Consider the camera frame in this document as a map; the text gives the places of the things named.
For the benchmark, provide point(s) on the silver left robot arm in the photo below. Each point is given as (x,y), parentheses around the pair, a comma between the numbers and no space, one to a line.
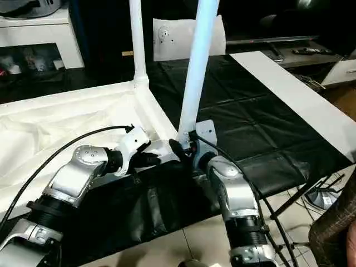
(72,178)

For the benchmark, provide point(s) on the grey stand base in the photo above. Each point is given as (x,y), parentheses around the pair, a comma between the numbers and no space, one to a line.
(322,198)

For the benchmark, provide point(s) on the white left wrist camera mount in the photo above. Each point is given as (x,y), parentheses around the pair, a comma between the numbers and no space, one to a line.
(133,144)

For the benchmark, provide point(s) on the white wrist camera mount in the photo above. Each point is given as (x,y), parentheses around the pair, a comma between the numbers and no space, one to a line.
(133,144)
(207,133)

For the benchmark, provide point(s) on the dark low tv bench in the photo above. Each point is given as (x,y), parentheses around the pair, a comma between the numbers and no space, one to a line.
(306,59)

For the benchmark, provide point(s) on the white drawer unit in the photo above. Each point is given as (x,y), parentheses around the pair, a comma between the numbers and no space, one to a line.
(340,73)

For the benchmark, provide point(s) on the black stand leg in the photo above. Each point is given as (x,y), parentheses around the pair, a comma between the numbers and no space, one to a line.
(306,194)

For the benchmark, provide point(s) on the brown woven stool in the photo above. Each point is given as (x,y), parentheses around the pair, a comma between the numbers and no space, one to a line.
(333,236)

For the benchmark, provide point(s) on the white plastic table leg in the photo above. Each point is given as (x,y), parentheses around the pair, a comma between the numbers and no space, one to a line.
(197,69)
(138,41)

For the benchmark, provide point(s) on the white flat board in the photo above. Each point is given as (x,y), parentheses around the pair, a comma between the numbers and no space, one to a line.
(292,91)

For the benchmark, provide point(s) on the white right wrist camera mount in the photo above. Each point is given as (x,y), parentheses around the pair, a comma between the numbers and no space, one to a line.
(207,133)

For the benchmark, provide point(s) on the white plastic table top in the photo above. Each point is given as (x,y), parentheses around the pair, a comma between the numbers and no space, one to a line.
(55,125)

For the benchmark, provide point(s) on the black table mat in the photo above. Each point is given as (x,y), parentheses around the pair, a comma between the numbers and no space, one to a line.
(250,111)

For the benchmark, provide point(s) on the small tan label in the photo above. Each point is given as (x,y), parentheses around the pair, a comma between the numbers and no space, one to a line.
(126,53)

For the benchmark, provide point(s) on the black cabinet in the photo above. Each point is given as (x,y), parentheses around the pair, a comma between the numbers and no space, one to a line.
(105,33)

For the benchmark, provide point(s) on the black remote control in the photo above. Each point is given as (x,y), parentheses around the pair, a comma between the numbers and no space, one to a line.
(311,51)

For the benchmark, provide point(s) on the white cabinet with glass doors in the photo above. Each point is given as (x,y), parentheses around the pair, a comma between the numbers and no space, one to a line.
(41,33)

